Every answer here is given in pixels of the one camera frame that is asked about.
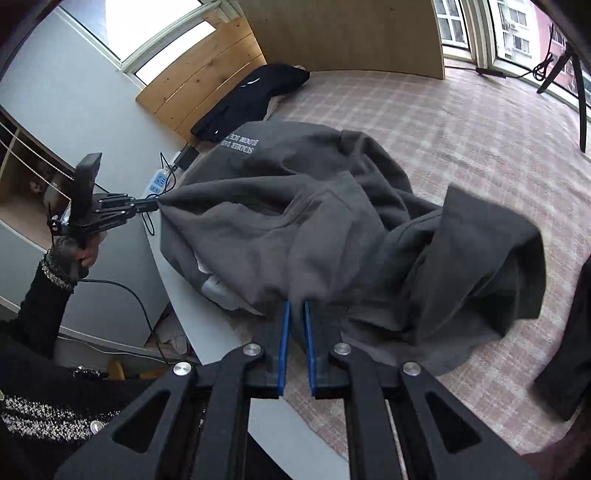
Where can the pine slatted headboard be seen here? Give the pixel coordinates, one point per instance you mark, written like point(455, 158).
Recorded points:
point(198, 79)

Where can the black power adapter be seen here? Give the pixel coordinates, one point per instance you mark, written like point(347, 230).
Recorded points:
point(184, 158)

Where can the black cable inline remote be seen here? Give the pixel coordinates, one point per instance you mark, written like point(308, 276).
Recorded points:
point(490, 72)

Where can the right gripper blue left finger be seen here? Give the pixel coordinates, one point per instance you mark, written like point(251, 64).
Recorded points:
point(277, 339)

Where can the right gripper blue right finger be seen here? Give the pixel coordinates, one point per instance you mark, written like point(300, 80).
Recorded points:
point(316, 331)

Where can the wooden shelf unit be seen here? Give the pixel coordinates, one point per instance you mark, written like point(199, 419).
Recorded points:
point(34, 182)

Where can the oak wooden board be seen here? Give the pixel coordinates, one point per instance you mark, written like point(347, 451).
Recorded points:
point(381, 35)

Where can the dark grey daisy hoodie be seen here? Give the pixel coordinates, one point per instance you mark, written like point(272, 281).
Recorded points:
point(290, 211)

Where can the left hand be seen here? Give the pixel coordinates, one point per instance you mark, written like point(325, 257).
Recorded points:
point(69, 261)

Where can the white power strip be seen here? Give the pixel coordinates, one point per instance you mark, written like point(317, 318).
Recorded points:
point(159, 183)

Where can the black yellow striped garment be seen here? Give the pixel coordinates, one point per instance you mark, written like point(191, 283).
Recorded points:
point(564, 383)

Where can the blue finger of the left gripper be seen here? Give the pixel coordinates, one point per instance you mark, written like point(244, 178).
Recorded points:
point(149, 202)

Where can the black tripod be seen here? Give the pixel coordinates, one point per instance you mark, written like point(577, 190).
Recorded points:
point(563, 66)

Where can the left forearm black sleeve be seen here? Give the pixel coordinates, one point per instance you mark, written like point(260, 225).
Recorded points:
point(37, 324)

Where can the navy blue folded shirt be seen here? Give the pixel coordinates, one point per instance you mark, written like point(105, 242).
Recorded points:
point(249, 100)

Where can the black tracker camera left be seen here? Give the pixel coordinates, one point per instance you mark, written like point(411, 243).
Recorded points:
point(83, 186)

